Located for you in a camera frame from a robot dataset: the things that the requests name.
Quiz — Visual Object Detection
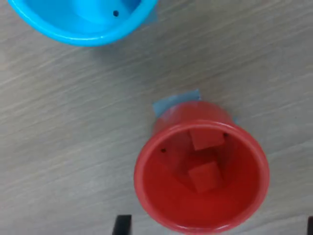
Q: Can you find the red cube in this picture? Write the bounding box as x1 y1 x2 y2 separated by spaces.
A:
187 161 224 194
188 129 225 151

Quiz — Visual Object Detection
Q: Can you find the red plastic cup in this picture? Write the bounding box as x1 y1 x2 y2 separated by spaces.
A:
134 100 271 235

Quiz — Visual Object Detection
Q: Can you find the blue plastic cup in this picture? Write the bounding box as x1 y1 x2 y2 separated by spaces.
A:
7 0 158 47

